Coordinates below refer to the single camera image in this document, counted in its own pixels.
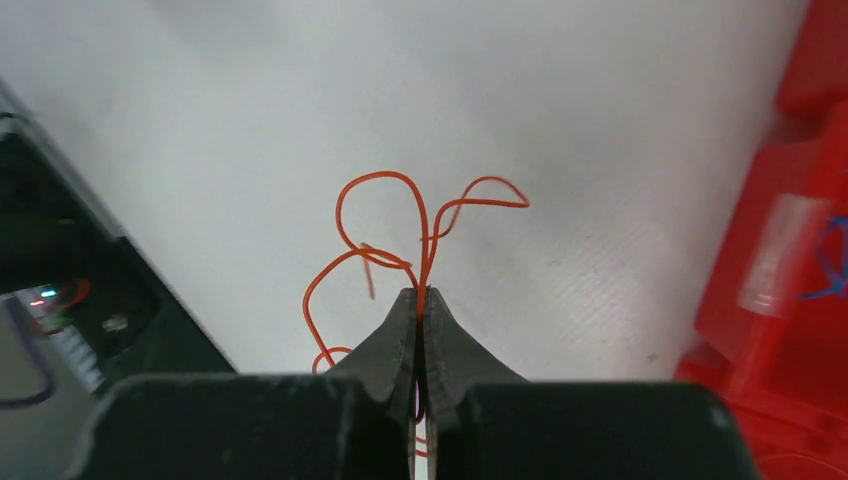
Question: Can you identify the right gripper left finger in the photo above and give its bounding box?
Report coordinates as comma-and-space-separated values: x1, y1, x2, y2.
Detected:
324, 288, 417, 424

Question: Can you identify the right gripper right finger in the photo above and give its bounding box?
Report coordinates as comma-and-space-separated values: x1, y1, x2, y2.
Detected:
421, 286, 529, 432

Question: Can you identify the blue thin wire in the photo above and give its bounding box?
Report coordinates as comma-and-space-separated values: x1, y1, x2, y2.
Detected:
798, 217, 848, 301

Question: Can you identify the middle red plastic bin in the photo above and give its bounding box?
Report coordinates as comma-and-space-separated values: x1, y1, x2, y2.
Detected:
695, 102, 847, 363

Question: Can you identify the end red plastic bin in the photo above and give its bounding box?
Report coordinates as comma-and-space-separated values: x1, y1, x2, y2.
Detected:
674, 344, 847, 479

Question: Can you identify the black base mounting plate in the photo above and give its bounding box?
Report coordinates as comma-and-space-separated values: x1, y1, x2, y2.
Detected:
1, 87, 232, 395

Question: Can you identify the red bin next to yellow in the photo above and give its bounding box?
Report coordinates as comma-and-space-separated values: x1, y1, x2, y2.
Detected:
774, 0, 847, 117

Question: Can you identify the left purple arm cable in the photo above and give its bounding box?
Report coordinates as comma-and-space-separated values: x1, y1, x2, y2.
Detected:
0, 294, 58, 409

